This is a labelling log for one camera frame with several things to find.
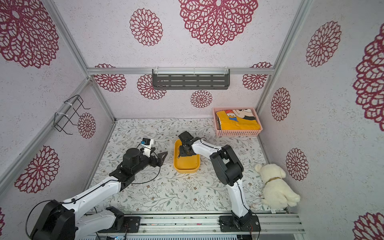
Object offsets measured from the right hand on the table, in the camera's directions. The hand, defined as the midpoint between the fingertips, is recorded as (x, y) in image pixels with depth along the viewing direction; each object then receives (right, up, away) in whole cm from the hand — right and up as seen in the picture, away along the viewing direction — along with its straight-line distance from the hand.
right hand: (183, 150), depth 99 cm
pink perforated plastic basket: (+29, +11, +7) cm, 31 cm away
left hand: (-11, +1, -17) cm, 20 cm away
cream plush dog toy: (+49, -19, -25) cm, 58 cm away
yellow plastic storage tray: (+2, -8, -8) cm, 11 cm away
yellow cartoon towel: (+41, +21, +11) cm, 47 cm away
